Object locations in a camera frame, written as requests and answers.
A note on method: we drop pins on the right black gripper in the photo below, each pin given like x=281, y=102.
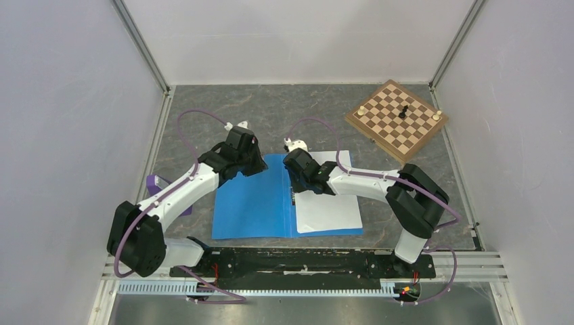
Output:
x=297, y=187

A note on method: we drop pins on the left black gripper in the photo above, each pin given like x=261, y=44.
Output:
x=260, y=164

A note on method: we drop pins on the white paper sheet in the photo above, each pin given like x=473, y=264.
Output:
x=326, y=215

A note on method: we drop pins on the blue file folder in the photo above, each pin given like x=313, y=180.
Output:
x=257, y=206

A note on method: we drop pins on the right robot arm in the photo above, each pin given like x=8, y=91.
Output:
x=415, y=199

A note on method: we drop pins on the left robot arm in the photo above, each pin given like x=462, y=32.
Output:
x=137, y=239

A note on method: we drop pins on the metal spine folder clip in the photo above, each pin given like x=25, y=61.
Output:
x=292, y=197

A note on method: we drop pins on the wooden chessboard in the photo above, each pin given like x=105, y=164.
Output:
x=402, y=139

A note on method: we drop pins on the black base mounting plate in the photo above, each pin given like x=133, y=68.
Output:
x=236, y=268

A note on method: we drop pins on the black chess piece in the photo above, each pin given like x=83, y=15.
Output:
x=402, y=115

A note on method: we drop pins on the cream chess piece right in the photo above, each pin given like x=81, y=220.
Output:
x=437, y=116

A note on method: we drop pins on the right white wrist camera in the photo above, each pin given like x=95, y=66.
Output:
x=291, y=145

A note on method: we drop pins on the purple camera stand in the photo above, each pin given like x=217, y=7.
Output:
x=155, y=184

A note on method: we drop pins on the slotted cable duct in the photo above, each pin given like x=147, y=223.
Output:
x=194, y=288

